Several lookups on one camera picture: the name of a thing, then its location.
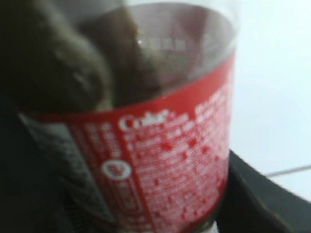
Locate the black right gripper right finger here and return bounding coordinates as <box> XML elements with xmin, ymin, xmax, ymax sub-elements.
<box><xmin>216</xmin><ymin>151</ymin><xmax>311</xmax><ymax>233</ymax></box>

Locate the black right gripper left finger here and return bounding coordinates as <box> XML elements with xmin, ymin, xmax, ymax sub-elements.
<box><xmin>0</xmin><ymin>97</ymin><xmax>116</xmax><ymax>233</ymax></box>

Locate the cola bottle red label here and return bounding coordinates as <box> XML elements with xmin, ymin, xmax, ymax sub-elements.
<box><xmin>0</xmin><ymin>0</ymin><xmax>239</xmax><ymax>233</ymax></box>

